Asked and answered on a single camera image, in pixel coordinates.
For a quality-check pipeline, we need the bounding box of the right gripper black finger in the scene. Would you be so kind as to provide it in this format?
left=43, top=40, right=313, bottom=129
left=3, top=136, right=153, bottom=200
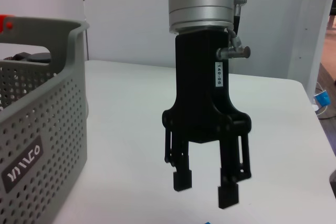
left=163, top=128, right=194, bottom=194
left=217, top=133, right=253, bottom=210

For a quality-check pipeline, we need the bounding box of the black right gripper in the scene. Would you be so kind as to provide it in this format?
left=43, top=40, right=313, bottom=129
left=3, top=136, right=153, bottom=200
left=161, top=30, right=253, bottom=145

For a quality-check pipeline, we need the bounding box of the grey perforated storage bin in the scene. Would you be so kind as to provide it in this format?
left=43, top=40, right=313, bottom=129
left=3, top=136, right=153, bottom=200
left=0, top=16, right=91, bottom=224

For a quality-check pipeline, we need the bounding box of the small blue box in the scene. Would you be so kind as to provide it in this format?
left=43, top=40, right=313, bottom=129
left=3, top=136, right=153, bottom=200
left=313, top=90, right=331, bottom=106

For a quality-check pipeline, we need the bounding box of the grey right gripper cable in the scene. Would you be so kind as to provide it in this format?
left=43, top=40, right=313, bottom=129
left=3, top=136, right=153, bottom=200
left=215, top=0, right=251, bottom=60

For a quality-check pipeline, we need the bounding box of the white floor cable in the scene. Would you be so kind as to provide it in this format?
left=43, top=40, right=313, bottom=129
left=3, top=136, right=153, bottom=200
left=313, top=81, right=336, bottom=120

